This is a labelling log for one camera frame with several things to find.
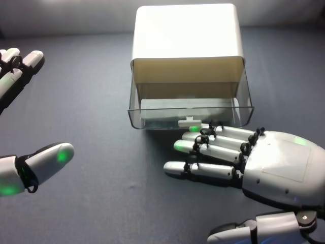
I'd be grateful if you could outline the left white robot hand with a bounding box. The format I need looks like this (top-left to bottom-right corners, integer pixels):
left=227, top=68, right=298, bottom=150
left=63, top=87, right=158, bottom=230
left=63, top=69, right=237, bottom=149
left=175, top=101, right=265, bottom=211
left=0, top=47, right=75, bottom=198

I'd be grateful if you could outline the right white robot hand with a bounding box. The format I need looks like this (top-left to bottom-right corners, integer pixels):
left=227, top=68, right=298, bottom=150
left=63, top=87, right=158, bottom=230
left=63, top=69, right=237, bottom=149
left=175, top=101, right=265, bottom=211
left=163, top=123, right=325, bottom=244

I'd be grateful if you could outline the clear drawer with white handle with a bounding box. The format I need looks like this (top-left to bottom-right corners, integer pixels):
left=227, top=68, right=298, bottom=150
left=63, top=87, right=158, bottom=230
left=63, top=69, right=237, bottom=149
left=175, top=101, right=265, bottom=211
left=127, top=58, right=255, bottom=131

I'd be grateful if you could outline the white drawer cabinet shell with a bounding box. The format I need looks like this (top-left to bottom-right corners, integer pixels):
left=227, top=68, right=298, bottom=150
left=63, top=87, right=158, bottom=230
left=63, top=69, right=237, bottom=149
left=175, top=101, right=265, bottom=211
left=129, top=3, right=247, bottom=100

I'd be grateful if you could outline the grey table cloth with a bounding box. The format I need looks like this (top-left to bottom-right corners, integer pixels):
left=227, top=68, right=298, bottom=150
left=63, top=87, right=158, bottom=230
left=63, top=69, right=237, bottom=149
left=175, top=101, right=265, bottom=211
left=0, top=25, right=325, bottom=244

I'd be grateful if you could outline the white backdrop sheet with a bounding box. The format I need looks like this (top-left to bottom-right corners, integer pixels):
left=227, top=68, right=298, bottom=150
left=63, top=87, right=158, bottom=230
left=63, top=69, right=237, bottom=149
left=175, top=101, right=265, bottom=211
left=0, top=0, right=325, bottom=39

